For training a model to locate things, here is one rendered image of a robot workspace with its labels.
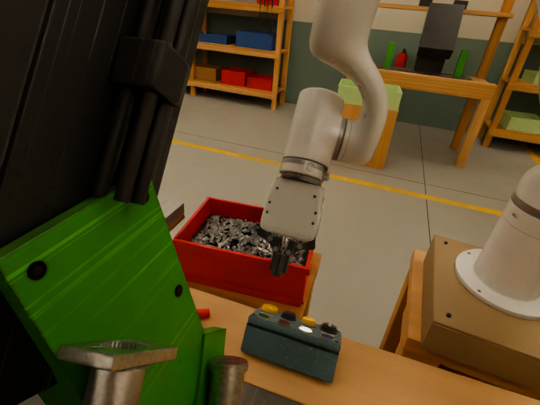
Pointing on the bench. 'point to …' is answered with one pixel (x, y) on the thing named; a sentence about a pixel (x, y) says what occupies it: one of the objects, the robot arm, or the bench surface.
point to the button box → (292, 345)
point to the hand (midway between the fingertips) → (279, 264)
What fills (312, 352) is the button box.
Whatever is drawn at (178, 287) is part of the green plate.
